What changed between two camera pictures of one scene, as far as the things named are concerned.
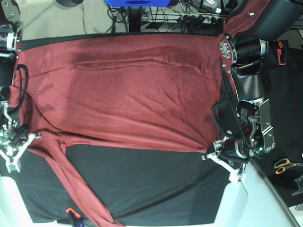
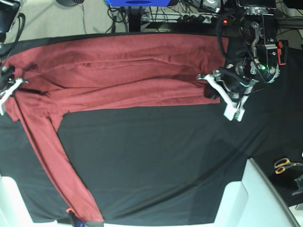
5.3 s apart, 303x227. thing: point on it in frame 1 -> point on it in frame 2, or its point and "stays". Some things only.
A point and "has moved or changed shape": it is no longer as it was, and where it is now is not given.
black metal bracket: (299, 181) stays
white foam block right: (253, 202) stays
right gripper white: (10, 162) -> (7, 92)
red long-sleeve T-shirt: (151, 91) has moved or changed shape
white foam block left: (13, 212) stays
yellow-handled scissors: (281, 164) stays
